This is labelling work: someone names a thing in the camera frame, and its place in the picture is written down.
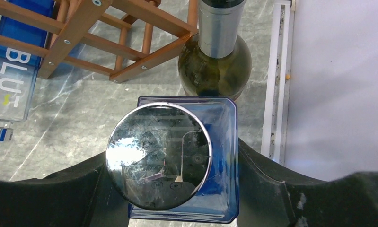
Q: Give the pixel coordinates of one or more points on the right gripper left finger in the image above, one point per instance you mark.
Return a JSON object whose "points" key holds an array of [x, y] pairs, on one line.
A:
{"points": [[79, 196]]}

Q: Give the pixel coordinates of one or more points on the blue square bottle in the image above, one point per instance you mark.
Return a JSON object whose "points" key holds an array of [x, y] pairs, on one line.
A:
{"points": [[175, 158], [18, 69]]}

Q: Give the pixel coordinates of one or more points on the brown wooden wine rack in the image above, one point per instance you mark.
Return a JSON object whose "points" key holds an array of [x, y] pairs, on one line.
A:
{"points": [[104, 24]]}

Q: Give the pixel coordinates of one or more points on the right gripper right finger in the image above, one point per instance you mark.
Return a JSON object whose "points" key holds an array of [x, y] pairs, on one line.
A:
{"points": [[274, 196]]}

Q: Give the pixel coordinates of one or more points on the dark green wine bottle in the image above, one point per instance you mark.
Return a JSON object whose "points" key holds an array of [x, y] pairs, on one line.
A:
{"points": [[216, 61]]}

